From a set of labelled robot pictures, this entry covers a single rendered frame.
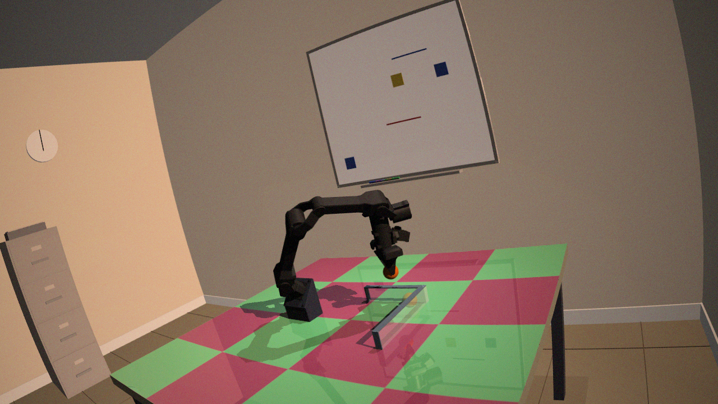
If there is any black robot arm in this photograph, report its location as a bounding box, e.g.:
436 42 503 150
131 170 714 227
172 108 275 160
273 190 412 300

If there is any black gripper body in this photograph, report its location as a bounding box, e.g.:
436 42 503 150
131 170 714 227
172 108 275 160
370 225 403 260

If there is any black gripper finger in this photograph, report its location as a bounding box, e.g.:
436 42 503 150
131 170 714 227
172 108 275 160
374 250 385 266
381 257 397 275

